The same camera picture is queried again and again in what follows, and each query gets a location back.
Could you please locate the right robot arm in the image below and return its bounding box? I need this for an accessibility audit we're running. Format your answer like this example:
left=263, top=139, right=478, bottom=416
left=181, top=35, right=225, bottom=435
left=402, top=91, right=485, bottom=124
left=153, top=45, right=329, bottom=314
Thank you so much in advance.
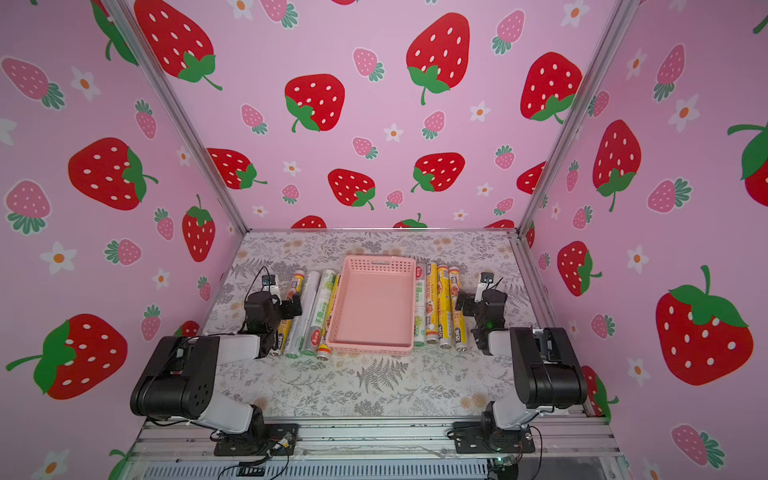
left=454, top=288, right=589, bottom=438

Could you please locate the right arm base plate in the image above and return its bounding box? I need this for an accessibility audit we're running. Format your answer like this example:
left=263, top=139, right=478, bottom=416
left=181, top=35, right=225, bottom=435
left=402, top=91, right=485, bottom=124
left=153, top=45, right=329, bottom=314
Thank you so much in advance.
left=446, top=422, right=536, bottom=455

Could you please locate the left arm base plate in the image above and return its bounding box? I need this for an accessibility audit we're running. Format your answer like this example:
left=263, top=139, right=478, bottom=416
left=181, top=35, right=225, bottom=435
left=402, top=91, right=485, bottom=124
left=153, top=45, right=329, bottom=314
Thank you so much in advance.
left=214, top=423, right=299, bottom=457

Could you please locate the pink plastic basket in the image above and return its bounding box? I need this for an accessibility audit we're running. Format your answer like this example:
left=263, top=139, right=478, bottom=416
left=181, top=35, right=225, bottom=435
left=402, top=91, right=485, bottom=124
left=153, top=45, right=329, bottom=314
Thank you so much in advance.
left=327, top=255, right=416, bottom=356

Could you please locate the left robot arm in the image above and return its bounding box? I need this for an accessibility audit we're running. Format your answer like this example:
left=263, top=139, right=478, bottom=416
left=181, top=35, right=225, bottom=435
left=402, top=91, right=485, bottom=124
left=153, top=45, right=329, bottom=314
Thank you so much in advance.
left=130, top=290, right=303, bottom=442

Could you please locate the aluminium rail frame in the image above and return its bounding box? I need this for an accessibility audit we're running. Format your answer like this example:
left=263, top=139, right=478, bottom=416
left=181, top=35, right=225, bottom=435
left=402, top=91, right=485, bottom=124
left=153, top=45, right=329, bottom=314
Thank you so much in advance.
left=117, top=413, right=632, bottom=479

